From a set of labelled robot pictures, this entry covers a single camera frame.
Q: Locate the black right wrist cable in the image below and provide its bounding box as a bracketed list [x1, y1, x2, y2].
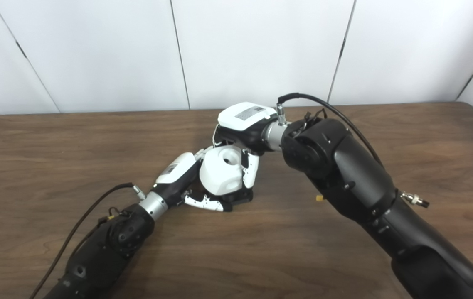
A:
[277, 93, 384, 167]

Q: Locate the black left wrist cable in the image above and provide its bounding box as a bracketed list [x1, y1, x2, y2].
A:
[29, 183, 145, 299]

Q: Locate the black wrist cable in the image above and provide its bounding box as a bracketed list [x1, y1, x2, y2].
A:
[277, 93, 384, 167]
[29, 183, 145, 299]

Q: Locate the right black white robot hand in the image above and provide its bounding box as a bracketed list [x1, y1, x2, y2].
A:
[213, 102, 278, 189]

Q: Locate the black plastic holder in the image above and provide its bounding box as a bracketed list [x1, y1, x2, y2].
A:
[220, 189, 254, 205]

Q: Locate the round white plastic piece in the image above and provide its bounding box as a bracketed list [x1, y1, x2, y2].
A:
[200, 145, 245, 196]

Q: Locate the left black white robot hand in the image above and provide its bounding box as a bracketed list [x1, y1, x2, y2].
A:
[151, 146, 234, 212]

